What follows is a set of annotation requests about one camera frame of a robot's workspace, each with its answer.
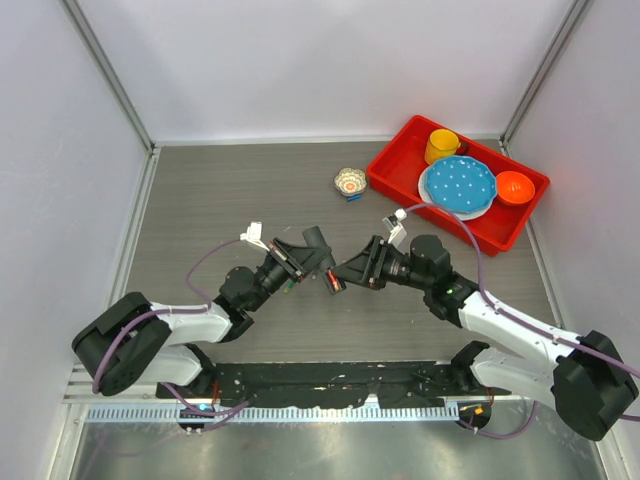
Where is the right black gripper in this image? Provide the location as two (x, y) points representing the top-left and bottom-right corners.
(332, 236), (432, 292)

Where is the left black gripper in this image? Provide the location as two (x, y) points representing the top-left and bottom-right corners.
(248, 238), (330, 312)

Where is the black remote control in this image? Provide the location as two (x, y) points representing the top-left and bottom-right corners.
(302, 226), (346, 295)

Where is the red battery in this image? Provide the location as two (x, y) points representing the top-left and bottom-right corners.
(326, 270), (342, 293)

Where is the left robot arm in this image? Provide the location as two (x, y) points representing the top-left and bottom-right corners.
(71, 238), (331, 399)

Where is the small patterned bowl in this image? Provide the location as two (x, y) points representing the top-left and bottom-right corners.
(333, 167), (368, 197)

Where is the blue dotted plate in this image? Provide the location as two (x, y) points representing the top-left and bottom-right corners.
(421, 155), (497, 214)

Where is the yellow mug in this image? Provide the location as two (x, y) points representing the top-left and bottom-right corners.
(424, 128), (469, 165)

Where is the orange bowl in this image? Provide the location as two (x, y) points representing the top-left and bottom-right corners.
(496, 171), (536, 206)

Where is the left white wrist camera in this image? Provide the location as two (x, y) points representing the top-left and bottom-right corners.
(239, 221), (270, 252)

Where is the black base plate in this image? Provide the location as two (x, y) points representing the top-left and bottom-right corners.
(215, 361), (489, 410)

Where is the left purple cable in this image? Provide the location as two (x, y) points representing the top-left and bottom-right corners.
(92, 238), (251, 431)

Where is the white cable duct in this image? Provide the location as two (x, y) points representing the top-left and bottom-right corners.
(85, 402), (459, 424)

